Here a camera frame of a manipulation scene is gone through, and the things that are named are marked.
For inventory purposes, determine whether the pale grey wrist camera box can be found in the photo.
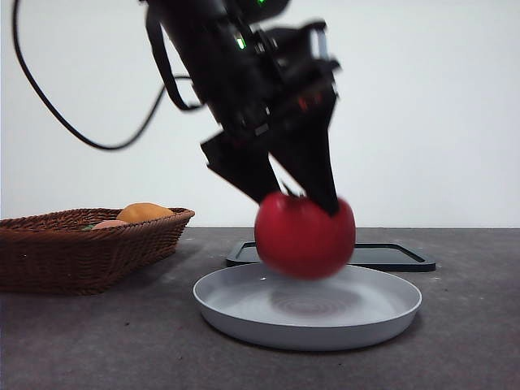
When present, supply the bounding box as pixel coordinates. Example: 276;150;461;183
302;22;332;62

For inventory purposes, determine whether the orange round fruit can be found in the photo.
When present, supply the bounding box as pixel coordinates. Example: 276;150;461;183
116;201;175;223

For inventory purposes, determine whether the dark rectangular tray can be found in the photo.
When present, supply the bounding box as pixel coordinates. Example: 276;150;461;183
225;240;437;273

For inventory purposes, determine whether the short black cable loop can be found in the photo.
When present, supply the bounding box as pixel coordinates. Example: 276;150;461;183
145;0;206;111

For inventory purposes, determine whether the grey round plate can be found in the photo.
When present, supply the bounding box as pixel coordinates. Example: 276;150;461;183
192;262;423;353

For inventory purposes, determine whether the long black cable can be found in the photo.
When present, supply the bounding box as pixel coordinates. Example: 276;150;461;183
11;0;192;151

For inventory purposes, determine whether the pink peach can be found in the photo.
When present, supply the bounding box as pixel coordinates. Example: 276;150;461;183
90;219;127;232

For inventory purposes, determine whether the red tomato with green stem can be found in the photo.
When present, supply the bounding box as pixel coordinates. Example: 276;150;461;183
253;190;358;281

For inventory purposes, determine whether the brown wicker basket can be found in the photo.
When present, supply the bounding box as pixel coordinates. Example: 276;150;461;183
0;207;196;296

